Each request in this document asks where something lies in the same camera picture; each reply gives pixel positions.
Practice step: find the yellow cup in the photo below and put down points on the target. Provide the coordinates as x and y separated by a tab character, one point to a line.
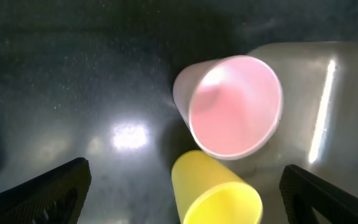
204	186

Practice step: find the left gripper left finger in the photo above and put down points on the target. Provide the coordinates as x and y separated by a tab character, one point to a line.
42	196

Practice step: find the pink cup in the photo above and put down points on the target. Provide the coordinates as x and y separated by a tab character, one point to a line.
232	115

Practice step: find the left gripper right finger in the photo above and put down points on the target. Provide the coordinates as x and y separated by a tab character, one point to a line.
315	202

